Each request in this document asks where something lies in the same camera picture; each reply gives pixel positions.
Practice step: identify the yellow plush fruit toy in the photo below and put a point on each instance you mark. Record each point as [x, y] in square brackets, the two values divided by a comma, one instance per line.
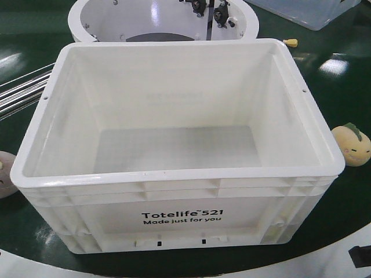
[354, 144]

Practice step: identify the black bracket at table edge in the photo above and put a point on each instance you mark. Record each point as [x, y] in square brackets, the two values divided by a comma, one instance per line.
[360, 256]

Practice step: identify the small yellow toy piece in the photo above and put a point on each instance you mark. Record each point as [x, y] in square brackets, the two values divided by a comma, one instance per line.
[291, 42]

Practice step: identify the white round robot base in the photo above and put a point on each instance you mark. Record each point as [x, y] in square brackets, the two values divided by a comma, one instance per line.
[130, 21]

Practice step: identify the white plastic tote box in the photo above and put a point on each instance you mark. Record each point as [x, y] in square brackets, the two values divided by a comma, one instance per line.
[168, 145]

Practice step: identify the pink plush ball toy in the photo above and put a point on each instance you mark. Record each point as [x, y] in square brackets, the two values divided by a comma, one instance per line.
[7, 187]

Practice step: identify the chrome metal rods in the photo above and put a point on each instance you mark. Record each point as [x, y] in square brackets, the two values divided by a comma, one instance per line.
[24, 91]

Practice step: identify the clear plastic storage bin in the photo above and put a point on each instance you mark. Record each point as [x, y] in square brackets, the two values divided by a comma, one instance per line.
[311, 14]

